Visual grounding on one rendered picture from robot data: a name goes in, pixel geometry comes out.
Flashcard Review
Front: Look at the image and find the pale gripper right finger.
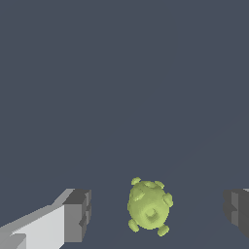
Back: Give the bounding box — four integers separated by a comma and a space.
222, 188, 249, 239

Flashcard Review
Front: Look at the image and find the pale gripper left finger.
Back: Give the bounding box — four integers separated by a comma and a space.
0, 188, 92, 249

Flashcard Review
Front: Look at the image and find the green knobbly toy figure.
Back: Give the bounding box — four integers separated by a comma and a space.
126, 176, 174, 237

